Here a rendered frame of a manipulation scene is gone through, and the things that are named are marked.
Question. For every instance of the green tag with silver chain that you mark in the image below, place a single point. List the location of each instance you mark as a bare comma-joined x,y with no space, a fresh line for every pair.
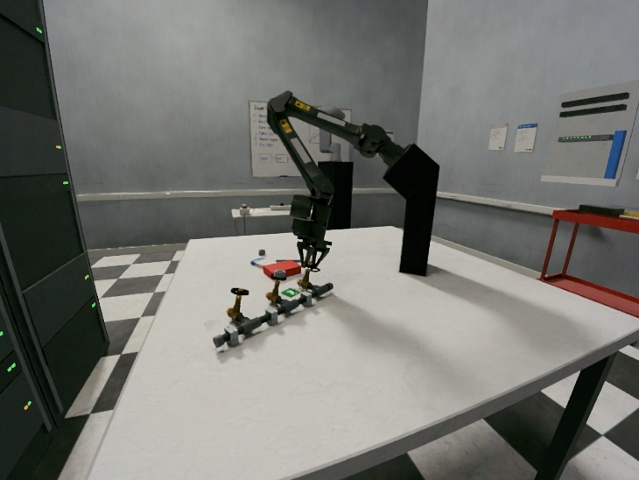
290,292

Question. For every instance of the red block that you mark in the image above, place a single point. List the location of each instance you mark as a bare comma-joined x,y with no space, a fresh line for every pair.
290,267

